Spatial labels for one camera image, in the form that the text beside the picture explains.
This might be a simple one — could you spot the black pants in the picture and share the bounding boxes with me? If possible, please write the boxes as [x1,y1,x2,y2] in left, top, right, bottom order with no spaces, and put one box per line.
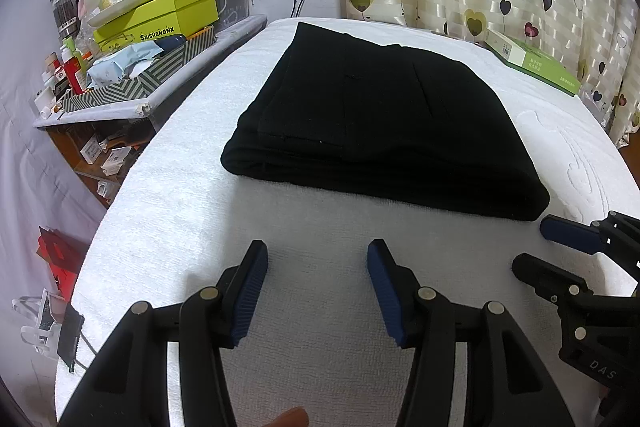
[221,23,550,221]

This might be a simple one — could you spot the person's left hand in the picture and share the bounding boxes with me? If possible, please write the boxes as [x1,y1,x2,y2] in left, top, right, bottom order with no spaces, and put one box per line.
[265,407,309,427]

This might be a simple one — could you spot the white towel bed cover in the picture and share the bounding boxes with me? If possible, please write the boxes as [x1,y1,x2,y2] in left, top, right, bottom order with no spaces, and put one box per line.
[72,20,636,426]

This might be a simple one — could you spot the green flat box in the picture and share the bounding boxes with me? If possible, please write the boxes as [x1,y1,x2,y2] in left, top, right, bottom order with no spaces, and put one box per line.
[485,29,580,95]

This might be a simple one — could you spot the grey side shelf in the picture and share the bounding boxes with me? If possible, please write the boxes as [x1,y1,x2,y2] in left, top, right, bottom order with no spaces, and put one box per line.
[32,15,267,129]

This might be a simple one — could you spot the striped green patterned box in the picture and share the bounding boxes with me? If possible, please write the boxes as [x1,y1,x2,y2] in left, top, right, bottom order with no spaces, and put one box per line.
[61,26,216,113]

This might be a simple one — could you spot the lime green shoe box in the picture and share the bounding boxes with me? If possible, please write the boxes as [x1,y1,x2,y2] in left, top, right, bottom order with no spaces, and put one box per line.
[93,0,218,53]

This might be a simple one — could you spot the dark glass jar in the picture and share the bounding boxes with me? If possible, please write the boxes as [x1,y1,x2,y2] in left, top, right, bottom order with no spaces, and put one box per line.
[50,0,80,40]

